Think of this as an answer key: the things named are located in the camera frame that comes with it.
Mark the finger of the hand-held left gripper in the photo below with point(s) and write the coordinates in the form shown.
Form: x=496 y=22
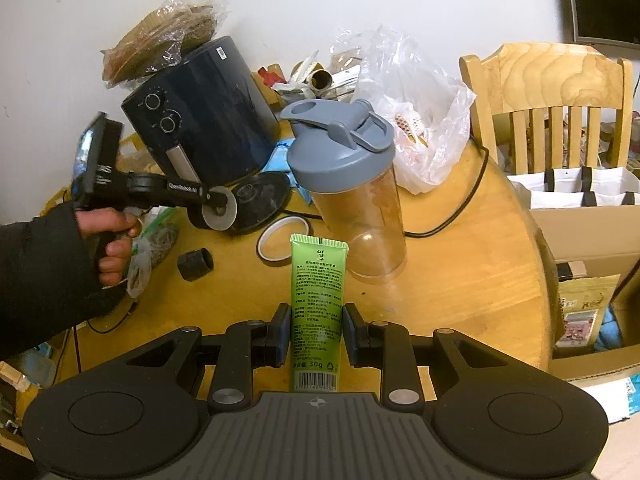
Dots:
x=186 y=193

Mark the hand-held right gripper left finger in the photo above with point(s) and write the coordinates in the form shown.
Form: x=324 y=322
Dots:
x=281 y=334

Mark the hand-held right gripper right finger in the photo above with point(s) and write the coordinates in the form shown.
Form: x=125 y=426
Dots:
x=350 y=335

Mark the green tube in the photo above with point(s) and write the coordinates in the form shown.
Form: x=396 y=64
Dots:
x=317 y=300

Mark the person's left forearm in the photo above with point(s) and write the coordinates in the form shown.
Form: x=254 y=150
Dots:
x=40 y=280

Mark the person's left hand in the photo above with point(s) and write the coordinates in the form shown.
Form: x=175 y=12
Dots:
x=112 y=225

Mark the small black ribbed cylinder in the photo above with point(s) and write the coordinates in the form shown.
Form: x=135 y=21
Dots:
x=196 y=263

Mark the small clear plastic bag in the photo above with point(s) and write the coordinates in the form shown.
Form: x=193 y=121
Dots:
x=150 y=255

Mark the black round disc base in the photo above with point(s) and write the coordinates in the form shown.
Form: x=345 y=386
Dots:
x=262 y=200

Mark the dark blue air fryer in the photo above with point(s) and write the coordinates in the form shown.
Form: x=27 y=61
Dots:
x=210 y=120

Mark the small blue wipes packet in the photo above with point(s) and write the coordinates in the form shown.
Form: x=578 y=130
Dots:
x=280 y=157

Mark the plastic-wrapped paper liners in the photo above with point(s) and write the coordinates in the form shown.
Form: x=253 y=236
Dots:
x=160 y=35

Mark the bowl of assorted packets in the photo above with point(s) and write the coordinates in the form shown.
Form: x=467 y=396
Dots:
x=300 y=77

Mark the clear shaker bottle grey lid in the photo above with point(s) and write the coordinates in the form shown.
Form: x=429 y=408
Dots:
x=345 y=160

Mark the foil roll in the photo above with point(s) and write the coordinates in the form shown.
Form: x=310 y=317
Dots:
x=321 y=80

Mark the large clear plastic bag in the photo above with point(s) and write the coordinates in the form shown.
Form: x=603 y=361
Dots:
x=420 y=125

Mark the brown printed packet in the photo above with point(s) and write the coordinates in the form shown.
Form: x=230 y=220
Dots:
x=585 y=315

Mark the cardboard box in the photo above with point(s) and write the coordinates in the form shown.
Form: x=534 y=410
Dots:
x=575 y=240

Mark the white paper bags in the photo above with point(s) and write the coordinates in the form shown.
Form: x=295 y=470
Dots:
x=565 y=185

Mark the wooden chair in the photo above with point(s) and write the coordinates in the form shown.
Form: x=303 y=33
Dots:
x=540 y=80

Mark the black monitor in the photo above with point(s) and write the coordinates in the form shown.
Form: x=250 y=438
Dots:
x=607 y=5

